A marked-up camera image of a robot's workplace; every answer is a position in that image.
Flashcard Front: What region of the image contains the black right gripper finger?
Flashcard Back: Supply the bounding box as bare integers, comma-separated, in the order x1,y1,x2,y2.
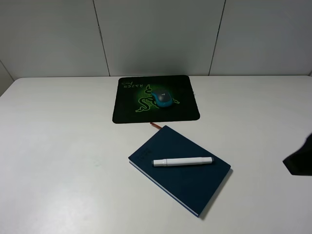
283,134,312,176

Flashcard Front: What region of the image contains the white marker pen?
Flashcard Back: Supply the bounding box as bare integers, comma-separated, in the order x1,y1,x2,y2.
152,157,214,167

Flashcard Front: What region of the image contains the teal and grey computer mouse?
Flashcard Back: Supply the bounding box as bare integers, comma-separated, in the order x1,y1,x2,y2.
151,89,173,108

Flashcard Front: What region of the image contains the dark blue notebook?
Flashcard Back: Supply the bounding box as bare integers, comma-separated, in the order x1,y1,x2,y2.
129,126,231,217

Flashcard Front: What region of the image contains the black green Razer mouse pad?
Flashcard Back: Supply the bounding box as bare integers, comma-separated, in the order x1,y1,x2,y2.
113,75,200,124

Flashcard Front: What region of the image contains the red bookmark ribbon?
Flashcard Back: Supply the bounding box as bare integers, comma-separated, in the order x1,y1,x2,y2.
150,122,162,130

